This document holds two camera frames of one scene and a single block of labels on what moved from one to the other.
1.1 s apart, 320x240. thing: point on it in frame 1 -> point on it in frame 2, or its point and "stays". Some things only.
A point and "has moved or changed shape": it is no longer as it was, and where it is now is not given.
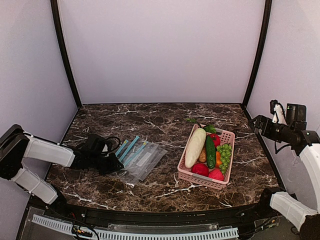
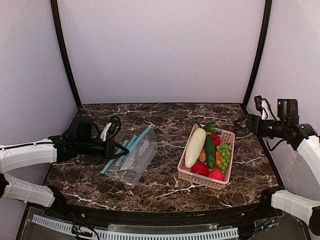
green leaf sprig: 209,128 stays
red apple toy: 201,169 stays
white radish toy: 195,144 stays
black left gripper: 107,165 -> 109,149
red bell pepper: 216,140 stays
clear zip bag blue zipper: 142,164 has moved or changed shape
